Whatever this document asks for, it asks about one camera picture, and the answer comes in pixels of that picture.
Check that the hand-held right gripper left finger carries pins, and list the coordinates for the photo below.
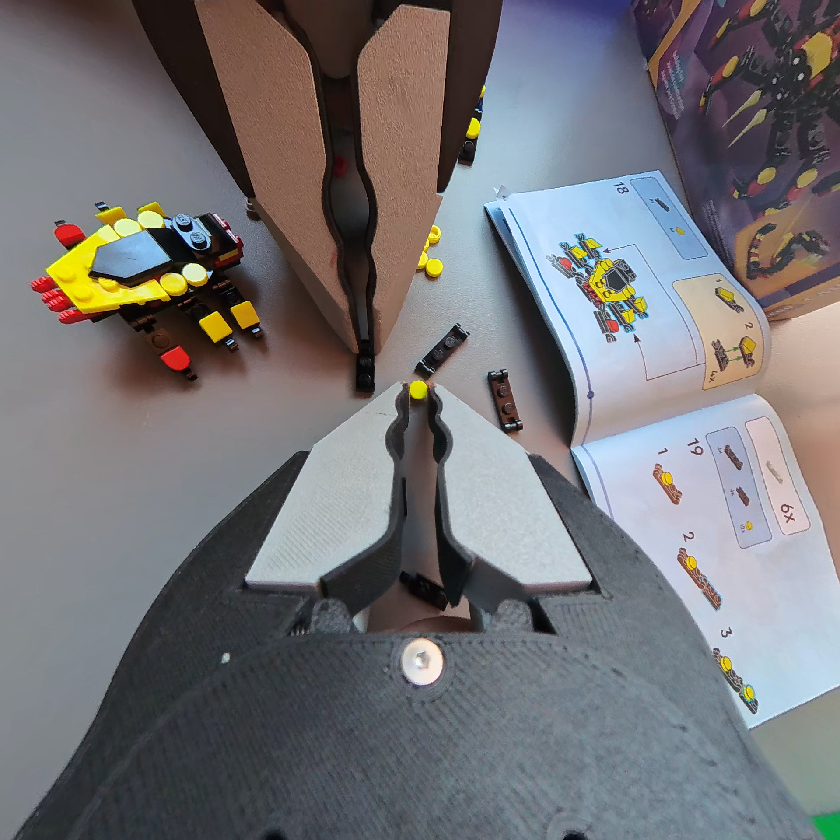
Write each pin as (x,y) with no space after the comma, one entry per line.
(328,512)

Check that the lego instruction booklet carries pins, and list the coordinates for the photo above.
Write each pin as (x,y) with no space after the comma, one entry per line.
(558,216)

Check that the black lego plate yellow stud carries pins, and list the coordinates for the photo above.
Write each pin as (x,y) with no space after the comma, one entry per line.
(470,148)

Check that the green plastic bin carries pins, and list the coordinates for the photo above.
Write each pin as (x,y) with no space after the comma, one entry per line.
(828,830)

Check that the purple lego set box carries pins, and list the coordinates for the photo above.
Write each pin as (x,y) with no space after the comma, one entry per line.
(754,131)

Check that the yellow black lego spider body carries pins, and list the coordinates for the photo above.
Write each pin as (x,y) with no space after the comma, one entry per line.
(131,262)

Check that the black lego clip plate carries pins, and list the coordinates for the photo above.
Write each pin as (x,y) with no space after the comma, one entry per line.
(423,587)
(442,350)
(505,399)
(365,374)

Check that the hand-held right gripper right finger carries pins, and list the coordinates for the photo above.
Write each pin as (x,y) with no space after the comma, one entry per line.
(512,512)

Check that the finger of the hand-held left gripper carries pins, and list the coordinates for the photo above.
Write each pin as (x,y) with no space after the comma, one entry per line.
(275,164)
(407,164)

